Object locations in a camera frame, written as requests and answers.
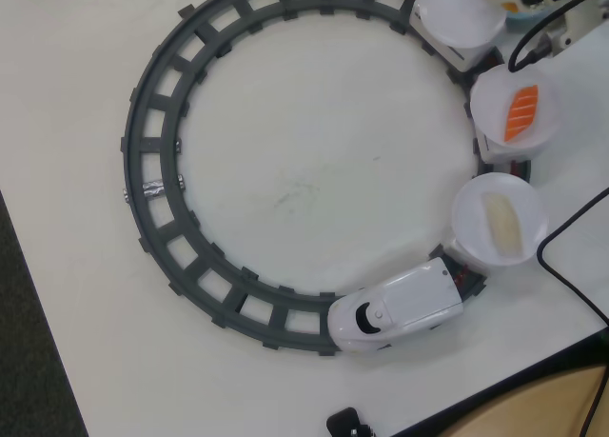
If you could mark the blue ceramic dish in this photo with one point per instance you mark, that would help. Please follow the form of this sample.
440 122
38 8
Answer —
518 23

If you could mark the white plate with salmon sushi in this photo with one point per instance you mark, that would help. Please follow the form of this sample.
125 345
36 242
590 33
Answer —
490 104

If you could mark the orange salmon sushi toy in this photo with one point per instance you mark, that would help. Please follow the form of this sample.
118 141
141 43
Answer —
521 113

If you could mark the white plate with squid sushi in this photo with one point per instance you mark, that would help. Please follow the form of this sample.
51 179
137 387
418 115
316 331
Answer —
468 218

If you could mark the white squid sushi toy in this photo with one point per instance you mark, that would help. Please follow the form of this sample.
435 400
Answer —
504 223

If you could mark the white Shinkansen toy locomotive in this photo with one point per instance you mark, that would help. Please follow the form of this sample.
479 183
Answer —
414 294

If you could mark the white wagon under salmon plate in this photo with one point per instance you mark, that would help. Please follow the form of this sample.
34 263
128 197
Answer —
499 153

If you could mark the white wagon under squid plate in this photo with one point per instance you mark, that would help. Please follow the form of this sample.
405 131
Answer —
454 253

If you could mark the grey circular toy track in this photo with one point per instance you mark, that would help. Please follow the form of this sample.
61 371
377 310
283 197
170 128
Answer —
152 143

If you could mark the silver foil tape piece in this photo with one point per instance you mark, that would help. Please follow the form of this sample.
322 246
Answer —
153 189

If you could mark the light wooden desk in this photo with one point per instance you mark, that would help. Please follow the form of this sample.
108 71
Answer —
537 408

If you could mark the black table clamp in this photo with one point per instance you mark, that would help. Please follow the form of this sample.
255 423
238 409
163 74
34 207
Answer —
345 420

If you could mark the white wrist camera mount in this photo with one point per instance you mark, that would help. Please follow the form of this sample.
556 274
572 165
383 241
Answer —
580 25

